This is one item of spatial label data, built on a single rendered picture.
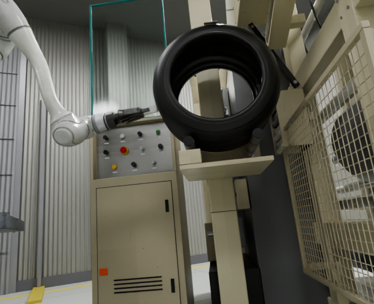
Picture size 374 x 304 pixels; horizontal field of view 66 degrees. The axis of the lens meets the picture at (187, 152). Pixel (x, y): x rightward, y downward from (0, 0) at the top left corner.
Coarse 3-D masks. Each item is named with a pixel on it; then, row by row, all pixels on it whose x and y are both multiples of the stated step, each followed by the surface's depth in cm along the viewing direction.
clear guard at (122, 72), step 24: (144, 0) 213; (96, 24) 212; (120, 24) 210; (144, 24) 208; (96, 48) 208; (120, 48) 206; (144, 48) 204; (96, 72) 203; (120, 72) 201; (144, 72) 199; (96, 96) 199; (120, 96) 197; (144, 96) 195
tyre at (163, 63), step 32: (192, 32) 127; (224, 32) 125; (160, 64) 125; (192, 64) 152; (224, 64) 151; (256, 64) 143; (160, 96) 122; (256, 96) 116; (192, 128) 118; (224, 128) 115
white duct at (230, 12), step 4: (228, 0) 214; (232, 0) 212; (228, 4) 215; (232, 4) 214; (228, 8) 217; (232, 8) 215; (228, 12) 218; (232, 12) 216; (228, 16) 219; (232, 16) 217; (228, 20) 221; (232, 20) 218; (228, 24) 222; (232, 24) 220
